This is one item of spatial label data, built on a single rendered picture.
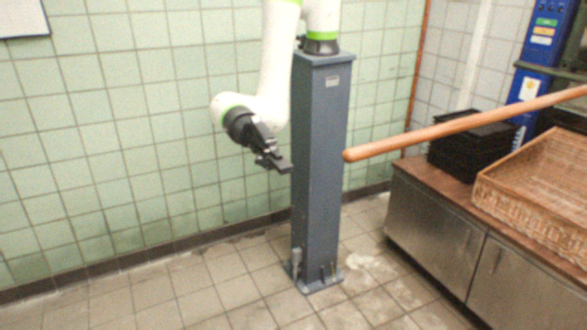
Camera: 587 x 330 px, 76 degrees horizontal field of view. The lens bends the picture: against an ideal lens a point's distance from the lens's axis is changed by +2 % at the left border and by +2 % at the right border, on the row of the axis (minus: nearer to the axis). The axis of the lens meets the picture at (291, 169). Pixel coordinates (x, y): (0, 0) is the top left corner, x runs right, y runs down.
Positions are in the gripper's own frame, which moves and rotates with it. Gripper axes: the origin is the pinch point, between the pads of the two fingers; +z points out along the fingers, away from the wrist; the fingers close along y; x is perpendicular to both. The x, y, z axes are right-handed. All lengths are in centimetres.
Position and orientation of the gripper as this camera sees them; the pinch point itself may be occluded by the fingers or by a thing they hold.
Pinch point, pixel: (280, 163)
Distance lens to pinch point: 78.4
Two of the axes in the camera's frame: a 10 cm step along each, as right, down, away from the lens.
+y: 0.4, 8.7, 5.0
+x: -9.0, 2.5, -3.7
